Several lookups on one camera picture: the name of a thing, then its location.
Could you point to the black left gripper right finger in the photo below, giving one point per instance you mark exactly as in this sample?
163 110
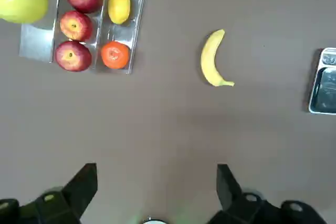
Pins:
236 205

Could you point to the clear acrylic tray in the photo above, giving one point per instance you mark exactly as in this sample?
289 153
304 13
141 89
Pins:
98 24
36 43
123 33

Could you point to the small digital kitchen scale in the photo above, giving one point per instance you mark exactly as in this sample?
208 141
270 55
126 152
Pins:
325 87

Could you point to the yellow lemon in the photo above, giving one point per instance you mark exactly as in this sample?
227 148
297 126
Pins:
119 7

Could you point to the orange mandarin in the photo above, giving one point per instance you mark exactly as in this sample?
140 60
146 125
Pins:
115 54

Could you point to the yellow banana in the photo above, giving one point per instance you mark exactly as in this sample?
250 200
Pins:
207 58

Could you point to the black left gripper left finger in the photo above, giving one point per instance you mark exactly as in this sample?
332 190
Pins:
65 203

